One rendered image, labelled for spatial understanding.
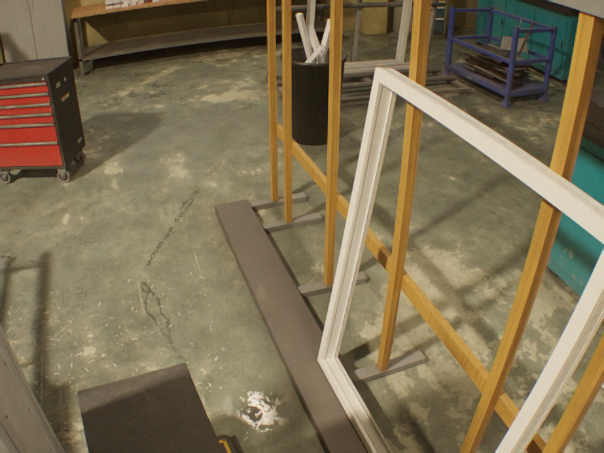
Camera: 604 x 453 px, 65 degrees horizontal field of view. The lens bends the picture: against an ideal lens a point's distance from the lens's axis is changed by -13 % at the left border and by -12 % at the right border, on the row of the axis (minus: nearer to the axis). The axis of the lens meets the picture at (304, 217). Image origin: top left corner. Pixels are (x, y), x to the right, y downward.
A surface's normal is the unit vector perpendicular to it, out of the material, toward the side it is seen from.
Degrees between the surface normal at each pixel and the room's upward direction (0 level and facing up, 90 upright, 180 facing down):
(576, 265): 90
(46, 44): 90
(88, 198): 0
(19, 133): 90
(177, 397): 0
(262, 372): 0
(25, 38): 90
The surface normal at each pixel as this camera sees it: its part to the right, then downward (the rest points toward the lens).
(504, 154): -0.93, 0.07
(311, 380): 0.00, -0.84
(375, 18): 0.35, 0.51
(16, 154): -0.01, 0.54
